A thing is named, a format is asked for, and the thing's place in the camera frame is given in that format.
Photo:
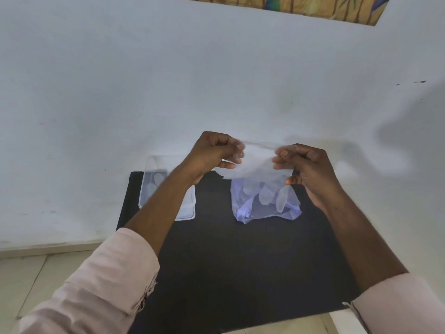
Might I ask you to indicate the person's right hand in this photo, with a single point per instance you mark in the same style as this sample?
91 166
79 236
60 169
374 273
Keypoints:
313 173

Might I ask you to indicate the person's right forearm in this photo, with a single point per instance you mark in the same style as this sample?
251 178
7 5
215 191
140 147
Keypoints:
361 243

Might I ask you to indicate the person's left forearm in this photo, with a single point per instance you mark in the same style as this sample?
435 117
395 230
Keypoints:
163 208

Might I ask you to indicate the colourful wall picture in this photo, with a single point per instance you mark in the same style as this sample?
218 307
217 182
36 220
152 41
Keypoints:
313 6

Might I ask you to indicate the clear plastic container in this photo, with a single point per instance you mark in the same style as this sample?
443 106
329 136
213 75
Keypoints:
186 208

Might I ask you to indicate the person's left hand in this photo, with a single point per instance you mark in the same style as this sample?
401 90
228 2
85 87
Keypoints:
212 153

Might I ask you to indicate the blue plastic bag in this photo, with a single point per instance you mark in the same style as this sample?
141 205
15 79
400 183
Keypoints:
260 213

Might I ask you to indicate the transparent plastic glove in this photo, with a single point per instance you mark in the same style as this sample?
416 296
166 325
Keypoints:
153 187
257 166

